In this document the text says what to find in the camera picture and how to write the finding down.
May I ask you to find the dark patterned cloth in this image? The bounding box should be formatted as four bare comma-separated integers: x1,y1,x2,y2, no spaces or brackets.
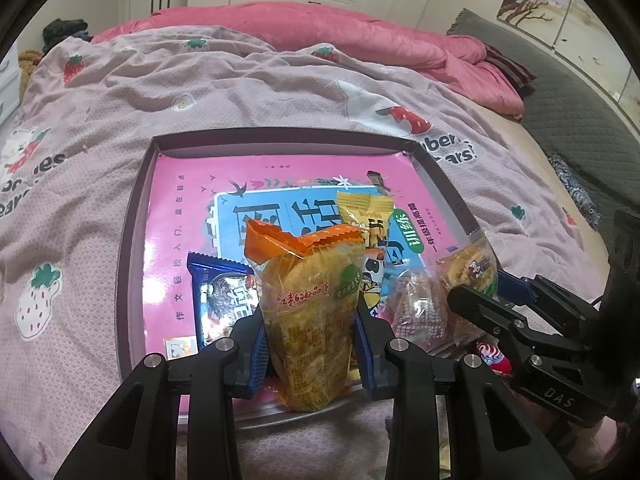
547,153,601,231

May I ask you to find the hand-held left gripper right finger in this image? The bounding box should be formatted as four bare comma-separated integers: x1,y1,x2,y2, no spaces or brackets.
352,300,576,480

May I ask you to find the dark clothes pile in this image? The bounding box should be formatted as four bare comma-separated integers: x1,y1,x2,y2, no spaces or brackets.
42,17,93,46

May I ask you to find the clear wrapped pastry packet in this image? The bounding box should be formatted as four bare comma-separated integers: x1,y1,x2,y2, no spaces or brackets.
387,267,449,353

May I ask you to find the white drawer cabinet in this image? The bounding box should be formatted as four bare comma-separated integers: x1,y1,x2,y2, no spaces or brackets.
0,57,26,126

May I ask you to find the blue cookie packet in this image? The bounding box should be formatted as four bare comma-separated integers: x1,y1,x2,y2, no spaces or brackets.
186,252,263,353

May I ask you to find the brown plush toy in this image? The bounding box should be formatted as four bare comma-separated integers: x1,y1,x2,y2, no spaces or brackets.
17,49,46,96

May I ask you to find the clear yellow crisps bag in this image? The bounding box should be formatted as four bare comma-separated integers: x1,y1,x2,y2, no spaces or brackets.
436,229,499,311

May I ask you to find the yellow cartoon snack packet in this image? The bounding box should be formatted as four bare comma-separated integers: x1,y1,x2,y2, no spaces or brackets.
336,191,396,321

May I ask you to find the person's right hand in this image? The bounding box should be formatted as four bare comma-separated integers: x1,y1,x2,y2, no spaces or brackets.
592,410,633,461

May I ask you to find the strawberry bear printed blanket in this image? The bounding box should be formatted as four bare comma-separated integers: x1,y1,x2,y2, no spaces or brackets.
0,27,608,480

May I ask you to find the floral tree wall painting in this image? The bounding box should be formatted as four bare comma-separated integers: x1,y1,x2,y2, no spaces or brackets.
497,0,640,126

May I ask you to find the dark striped pillow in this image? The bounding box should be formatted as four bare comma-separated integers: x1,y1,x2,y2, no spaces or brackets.
482,45,537,92

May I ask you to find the grey quilted bed cover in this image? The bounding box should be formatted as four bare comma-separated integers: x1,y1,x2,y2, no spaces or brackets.
446,8,640,241

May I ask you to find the red candy packet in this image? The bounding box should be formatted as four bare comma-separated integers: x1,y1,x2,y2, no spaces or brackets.
475,342,513,378

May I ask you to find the shallow grey cardboard tray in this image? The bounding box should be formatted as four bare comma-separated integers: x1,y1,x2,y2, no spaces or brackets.
116,127,481,428

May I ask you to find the orange yellow snack bag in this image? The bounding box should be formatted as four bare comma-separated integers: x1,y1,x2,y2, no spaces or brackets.
244,218,366,413

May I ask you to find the pink picture book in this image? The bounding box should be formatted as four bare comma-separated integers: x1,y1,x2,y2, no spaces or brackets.
142,152,468,411

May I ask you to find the beige bed sheet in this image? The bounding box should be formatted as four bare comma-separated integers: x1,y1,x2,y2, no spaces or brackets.
455,95,611,281

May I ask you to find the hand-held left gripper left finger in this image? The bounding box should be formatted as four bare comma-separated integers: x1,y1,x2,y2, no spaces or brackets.
52,310,271,480

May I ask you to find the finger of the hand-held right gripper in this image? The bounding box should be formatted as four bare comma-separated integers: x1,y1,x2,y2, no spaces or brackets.
446,284,538,356
497,271,601,341

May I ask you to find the pink quilt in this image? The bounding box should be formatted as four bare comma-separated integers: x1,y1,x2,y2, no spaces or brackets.
90,0,526,121

